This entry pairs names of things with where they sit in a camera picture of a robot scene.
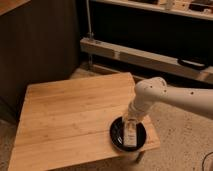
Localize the small white bottle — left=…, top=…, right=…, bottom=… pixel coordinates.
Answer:
left=124, top=119, right=137, bottom=147

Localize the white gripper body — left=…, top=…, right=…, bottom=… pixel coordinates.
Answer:
left=122, top=107, right=146, bottom=122

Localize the wooden table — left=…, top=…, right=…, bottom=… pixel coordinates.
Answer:
left=7, top=72, right=161, bottom=171

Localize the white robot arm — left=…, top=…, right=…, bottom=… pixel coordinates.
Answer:
left=123, top=77, right=213, bottom=121

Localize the long wooden bench shelf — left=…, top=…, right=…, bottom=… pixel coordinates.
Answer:
left=80, top=38, right=213, bottom=84

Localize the upper wooden shelf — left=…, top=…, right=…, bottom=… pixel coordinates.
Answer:
left=93, top=0, right=213, bottom=21

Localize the black ceramic bowl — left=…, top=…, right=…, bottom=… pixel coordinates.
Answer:
left=109, top=117, right=147, bottom=152

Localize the metal pole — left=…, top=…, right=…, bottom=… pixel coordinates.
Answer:
left=86, top=0, right=94, bottom=40

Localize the black handle object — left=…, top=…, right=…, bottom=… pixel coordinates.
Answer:
left=177, top=58, right=209, bottom=70

